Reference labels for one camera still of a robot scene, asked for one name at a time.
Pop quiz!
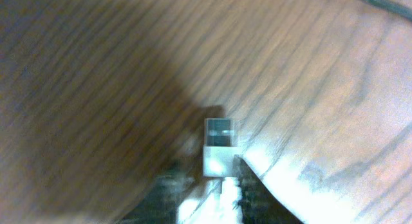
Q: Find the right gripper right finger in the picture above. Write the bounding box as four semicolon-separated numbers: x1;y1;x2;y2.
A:
234;156;303;224

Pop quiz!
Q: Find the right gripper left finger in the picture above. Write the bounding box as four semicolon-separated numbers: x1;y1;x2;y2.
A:
118;163;195;224

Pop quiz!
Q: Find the white usb cable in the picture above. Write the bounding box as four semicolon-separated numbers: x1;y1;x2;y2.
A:
176;117;244;224

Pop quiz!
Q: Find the black usb cable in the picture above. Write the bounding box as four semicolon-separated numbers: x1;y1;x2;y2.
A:
349;0;412;22

